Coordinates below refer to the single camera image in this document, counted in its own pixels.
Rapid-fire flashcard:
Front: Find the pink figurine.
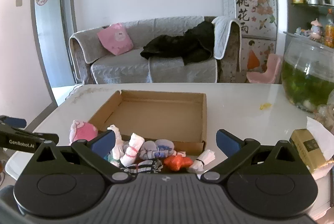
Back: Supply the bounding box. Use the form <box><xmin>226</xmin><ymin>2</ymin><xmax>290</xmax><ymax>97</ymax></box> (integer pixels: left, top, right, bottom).
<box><xmin>309</xmin><ymin>19</ymin><xmax>323</xmax><ymax>40</ymax></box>

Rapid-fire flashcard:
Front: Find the pink plastic chair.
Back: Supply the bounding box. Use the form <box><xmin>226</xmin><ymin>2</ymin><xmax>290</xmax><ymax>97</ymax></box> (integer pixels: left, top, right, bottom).
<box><xmin>247</xmin><ymin>54</ymin><xmax>282</xmax><ymax>84</ymax></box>

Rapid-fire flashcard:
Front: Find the pink sock roll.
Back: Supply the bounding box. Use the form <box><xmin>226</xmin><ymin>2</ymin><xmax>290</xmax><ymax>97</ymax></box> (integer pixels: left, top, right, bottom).
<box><xmin>69</xmin><ymin>120</ymin><xmax>99</xmax><ymax>146</ymax></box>

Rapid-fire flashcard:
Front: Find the white cloth bundle black band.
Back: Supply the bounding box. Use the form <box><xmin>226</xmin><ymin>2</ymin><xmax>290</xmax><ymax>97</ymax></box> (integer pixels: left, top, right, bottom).
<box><xmin>188</xmin><ymin>150</ymin><xmax>216</xmax><ymax>173</ymax></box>

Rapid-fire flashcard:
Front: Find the glass fishbowl with plants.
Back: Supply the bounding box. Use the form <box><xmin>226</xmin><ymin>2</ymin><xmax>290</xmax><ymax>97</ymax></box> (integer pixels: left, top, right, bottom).
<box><xmin>281</xmin><ymin>32</ymin><xmax>334</xmax><ymax>113</ymax></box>

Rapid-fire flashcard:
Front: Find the black clothing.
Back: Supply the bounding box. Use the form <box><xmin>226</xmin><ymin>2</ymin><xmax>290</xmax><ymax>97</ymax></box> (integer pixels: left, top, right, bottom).
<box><xmin>140</xmin><ymin>21</ymin><xmax>215</xmax><ymax>66</ymax></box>

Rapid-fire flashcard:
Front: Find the orange drink bottle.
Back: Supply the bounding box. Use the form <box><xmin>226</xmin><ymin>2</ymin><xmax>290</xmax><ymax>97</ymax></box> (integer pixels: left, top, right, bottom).
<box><xmin>325</xmin><ymin>8</ymin><xmax>334</xmax><ymax>48</ymax></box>

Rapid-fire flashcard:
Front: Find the white cloth bundle red band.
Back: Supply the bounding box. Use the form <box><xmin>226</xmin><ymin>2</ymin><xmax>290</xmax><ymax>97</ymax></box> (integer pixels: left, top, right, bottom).
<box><xmin>119</xmin><ymin>132</ymin><xmax>145</xmax><ymax>166</ymax></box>

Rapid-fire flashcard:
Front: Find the grey door frame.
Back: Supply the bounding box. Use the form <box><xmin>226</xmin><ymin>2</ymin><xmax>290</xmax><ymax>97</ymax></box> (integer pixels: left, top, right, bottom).
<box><xmin>30</xmin><ymin>0</ymin><xmax>79</xmax><ymax>107</ymax></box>

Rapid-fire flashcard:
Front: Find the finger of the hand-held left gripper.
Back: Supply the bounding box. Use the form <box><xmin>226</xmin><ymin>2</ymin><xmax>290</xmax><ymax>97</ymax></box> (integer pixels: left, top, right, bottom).
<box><xmin>0</xmin><ymin>115</ymin><xmax>27</xmax><ymax>129</ymax></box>

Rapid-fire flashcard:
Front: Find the white desktop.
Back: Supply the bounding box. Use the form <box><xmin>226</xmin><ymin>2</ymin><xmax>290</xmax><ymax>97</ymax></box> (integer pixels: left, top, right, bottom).
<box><xmin>5</xmin><ymin>83</ymin><xmax>334</xmax><ymax>214</ymax></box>

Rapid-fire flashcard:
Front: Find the clear plastic bag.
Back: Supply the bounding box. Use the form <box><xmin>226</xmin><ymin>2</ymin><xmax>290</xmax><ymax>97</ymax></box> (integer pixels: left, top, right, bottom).
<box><xmin>314</xmin><ymin>89</ymin><xmax>334</xmax><ymax>133</ymax></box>

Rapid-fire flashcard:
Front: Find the white quilted blanket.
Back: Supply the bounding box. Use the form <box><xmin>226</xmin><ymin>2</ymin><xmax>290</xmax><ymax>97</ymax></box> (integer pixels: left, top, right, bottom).
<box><xmin>211</xmin><ymin>16</ymin><xmax>242</xmax><ymax>60</ymax></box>

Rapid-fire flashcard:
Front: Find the yellow tissue box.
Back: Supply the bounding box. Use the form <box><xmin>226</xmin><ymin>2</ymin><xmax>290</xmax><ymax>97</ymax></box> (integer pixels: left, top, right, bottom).
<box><xmin>289</xmin><ymin>116</ymin><xmax>334</xmax><ymax>180</ymax></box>

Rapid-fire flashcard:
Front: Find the black grey striped sock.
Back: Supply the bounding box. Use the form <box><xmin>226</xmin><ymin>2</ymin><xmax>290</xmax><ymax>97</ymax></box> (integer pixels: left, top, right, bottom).
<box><xmin>123</xmin><ymin>159</ymin><xmax>164</xmax><ymax>175</ymax></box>

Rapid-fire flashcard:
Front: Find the white blue knitted bundle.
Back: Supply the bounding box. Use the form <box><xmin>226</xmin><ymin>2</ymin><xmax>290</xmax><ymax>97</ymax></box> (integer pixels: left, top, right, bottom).
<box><xmin>138</xmin><ymin>139</ymin><xmax>176</xmax><ymax>161</ymax></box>

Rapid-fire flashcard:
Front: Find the pink pillow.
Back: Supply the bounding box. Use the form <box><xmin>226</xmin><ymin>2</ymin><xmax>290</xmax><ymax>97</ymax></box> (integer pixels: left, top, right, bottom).
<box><xmin>97</xmin><ymin>23</ymin><xmax>134</xmax><ymax>56</ymax></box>

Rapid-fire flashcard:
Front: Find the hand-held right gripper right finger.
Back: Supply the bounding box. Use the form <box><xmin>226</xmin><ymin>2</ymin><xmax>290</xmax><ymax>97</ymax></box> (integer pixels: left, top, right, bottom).
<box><xmin>200</xmin><ymin>129</ymin><xmax>312</xmax><ymax>184</ymax></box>

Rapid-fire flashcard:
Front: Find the white cloth bundle green band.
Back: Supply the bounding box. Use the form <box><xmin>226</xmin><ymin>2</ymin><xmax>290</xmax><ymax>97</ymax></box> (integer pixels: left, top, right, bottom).
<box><xmin>106</xmin><ymin>124</ymin><xmax>124</xmax><ymax>167</ymax></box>

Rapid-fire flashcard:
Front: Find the grey covered sofa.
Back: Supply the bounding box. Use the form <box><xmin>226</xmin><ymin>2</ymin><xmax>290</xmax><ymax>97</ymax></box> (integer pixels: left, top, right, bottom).
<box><xmin>69</xmin><ymin>16</ymin><xmax>242</xmax><ymax>84</ymax></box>

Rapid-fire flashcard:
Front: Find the shallow cardboard box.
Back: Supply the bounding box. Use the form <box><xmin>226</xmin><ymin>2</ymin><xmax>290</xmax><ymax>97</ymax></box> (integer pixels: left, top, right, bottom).
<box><xmin>87</xmin><ymin>90</ymin><xmax>207</xmax><ymax>156</ymax></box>

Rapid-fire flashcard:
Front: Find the orange plastic bag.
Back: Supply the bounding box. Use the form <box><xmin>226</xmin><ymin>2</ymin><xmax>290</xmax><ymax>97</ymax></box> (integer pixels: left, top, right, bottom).
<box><xmin>164</xmin><ymin>155</ymin><xmax>194</xmax><ymax>172</ymax></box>

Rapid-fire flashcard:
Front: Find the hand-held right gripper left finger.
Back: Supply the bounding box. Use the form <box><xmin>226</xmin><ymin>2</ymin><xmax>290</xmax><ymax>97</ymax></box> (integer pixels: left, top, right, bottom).
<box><xmin>23</xmin><ymin>129</ymin><xmax>132</xmax><ymax>184</ymax></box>

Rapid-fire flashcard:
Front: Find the flower decorated fridge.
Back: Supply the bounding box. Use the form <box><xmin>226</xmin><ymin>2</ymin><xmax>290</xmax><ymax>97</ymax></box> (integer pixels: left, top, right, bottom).
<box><xmin>222</xmin><ymin>0</ymin><xmax>277</xmax><ymax>81</ymax></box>

